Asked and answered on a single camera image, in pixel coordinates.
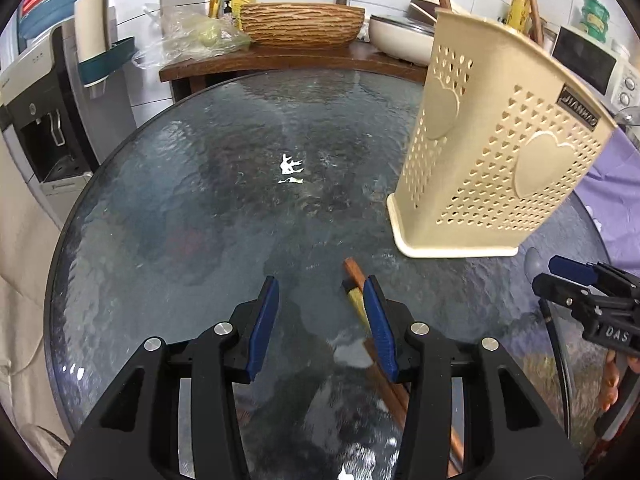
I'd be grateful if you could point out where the dark chopstick gold band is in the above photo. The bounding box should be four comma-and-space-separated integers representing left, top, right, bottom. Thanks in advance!
342, 278, 370, 330

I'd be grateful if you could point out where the brown wooden chopstick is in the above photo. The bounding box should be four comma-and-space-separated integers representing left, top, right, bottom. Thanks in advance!
342, 257, 467, 476
528, 0, 544, 47

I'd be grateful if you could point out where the person's right hand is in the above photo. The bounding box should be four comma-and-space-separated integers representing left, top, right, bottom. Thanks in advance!
599, 350, 620, 412

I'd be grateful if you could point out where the purple floral cloth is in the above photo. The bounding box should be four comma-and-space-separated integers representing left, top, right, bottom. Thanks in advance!
575, 129, 640, 275

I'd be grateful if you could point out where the beige perforated utensil holder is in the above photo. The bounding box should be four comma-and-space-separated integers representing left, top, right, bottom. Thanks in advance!
386, 9, 616, 258

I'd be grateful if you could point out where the white microwave oven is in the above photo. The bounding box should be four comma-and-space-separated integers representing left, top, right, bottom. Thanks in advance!
551, 26, 639, 113

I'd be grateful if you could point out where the beige sofa cover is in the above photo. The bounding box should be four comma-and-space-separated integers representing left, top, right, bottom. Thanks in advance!
1, 144, 70, 474

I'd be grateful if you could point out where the brown wooden counter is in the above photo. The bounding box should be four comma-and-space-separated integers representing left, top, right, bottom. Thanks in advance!
158, 41, 426, 102

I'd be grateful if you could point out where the yellow package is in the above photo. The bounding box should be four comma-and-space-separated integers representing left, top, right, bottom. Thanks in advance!
506, 0, 530, 34

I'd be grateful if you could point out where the cream frying pan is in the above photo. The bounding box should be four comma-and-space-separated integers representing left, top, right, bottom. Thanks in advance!
368, 0, 439, 67

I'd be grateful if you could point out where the water dispenser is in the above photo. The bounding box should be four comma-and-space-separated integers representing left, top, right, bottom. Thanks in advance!
1, 18, 99, 226

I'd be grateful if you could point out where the plastic bag with fruit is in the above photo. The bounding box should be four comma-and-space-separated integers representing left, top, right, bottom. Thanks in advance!
131, 6, 252, 70

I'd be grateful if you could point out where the woven wooden basin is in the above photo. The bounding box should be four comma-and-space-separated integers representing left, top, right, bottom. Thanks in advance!
240, 2, 366, 49

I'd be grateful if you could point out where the paper cup holder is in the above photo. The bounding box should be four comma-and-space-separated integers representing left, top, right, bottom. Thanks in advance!
74, 0, 136, 99

